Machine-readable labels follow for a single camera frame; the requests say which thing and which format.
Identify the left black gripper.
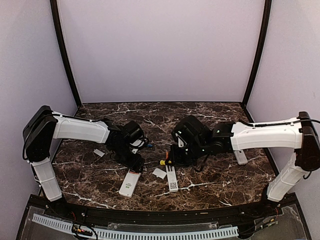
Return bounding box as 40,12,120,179
111,142,145,173

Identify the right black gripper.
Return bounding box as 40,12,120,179
165,139,208,167

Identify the yellow handled screwdriver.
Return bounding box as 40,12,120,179
159,159,173,166

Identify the slim white remote control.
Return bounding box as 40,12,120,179
165,165,179,193

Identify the white square battery cover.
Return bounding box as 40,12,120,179
152,168,167,180

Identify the white TCL air-conditioner remote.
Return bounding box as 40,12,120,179
118,169,141,198

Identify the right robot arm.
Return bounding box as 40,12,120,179
160,111,320,217

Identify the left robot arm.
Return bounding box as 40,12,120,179
22,105,149,218

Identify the white remote at right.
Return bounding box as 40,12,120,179
234,150,248,165

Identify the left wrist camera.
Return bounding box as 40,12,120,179
129,137,149,154

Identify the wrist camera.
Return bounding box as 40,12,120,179
173,130,187,148
129,137,149,154

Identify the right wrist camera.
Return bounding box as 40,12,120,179
173,130,187,148

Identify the black front rail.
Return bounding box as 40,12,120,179
33,196,283,226

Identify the white slotted cable duct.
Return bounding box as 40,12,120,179
31,213,239,240

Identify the left black frame post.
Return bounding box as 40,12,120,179
49,0,82,108

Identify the black frame post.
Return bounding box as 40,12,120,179
49,0,82,108
241,0,272,108

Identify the right black frame post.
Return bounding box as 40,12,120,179
241,0,272,108

